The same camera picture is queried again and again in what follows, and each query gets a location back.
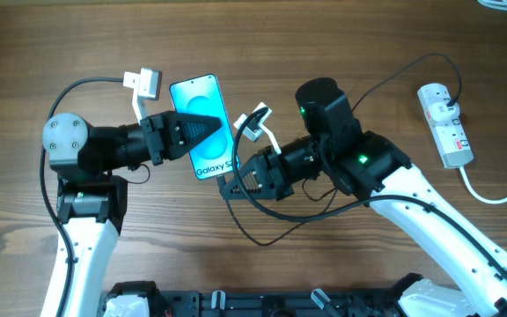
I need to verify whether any teal Galaxy smartphone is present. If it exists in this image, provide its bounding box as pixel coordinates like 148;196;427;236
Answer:
169;74;233;181

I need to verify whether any black USB charging cable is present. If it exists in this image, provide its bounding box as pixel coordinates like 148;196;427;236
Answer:
216;52;464;247

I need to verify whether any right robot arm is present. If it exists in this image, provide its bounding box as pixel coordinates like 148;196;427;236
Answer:
218;77;507;316

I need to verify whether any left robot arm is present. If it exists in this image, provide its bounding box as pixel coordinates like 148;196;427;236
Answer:
41;111;222;316

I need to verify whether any white charger plug adapter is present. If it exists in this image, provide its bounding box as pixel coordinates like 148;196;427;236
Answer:
425;101;460;126

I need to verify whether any white power strip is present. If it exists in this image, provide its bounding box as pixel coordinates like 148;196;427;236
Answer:
417;83;474;169

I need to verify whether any left camera black cable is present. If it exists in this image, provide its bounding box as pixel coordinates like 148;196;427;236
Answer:
38;77;125;317

